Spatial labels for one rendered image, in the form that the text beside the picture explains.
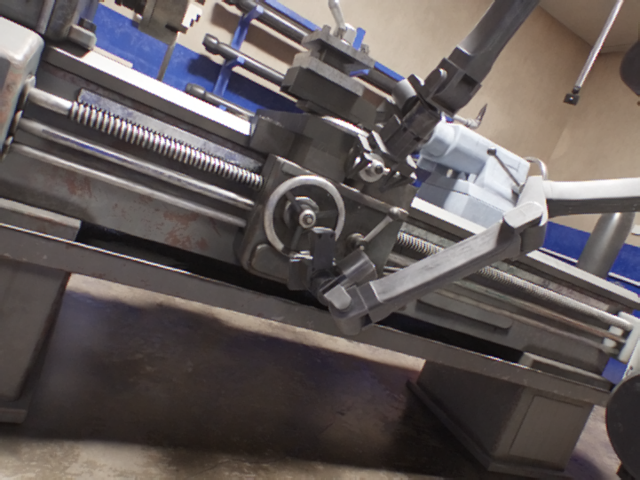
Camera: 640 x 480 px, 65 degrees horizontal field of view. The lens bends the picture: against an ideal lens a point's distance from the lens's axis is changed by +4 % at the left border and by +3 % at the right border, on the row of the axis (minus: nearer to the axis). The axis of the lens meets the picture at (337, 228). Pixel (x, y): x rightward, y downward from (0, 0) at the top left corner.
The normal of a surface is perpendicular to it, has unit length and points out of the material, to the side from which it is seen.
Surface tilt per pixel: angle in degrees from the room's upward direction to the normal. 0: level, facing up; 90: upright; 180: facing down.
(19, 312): 90
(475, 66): 112
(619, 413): 90
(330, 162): 90
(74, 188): 90
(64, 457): 0
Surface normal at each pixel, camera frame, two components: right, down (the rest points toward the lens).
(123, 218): 0.39, 0.25
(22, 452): 0.39, -0.92
